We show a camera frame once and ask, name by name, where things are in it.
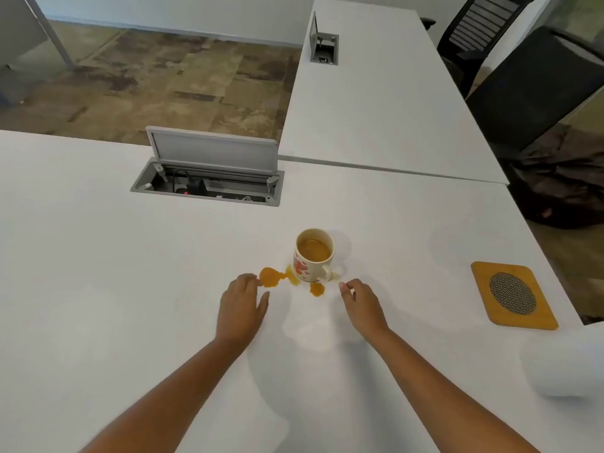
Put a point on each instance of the person's right hand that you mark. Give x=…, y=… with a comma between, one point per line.
x=365, y=308

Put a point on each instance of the white adjoining table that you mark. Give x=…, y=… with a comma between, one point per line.
x=387, y=113

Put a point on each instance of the white paper towel roll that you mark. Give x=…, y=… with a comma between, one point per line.
x=566, y=363

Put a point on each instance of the tea puddle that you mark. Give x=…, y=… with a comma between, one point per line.
x=269, y=276

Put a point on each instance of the grey power strip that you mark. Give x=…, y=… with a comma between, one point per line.
x=236, y=193

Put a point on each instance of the cream mug with tea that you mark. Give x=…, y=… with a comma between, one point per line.
x=306, y=271

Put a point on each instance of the person's left forearm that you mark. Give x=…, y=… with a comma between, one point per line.
x=165, y=401

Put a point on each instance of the dark brown bean bag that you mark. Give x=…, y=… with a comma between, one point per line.
x=561, y=183

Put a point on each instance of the wooden coaster with mesh disc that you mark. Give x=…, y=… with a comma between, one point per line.
x=481, y=287

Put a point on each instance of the person's left hand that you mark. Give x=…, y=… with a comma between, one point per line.
x=240, y=311

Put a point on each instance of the person's right forearm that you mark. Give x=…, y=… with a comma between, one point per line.
x=448, y=396

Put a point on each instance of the black solid-back office chair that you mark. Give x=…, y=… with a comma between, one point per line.
x=533, y=89

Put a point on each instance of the grey table leg frame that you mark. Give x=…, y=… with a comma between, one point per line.
x=19, y=23

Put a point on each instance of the black slatted-back office chair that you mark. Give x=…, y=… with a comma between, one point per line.
x=481, y=18

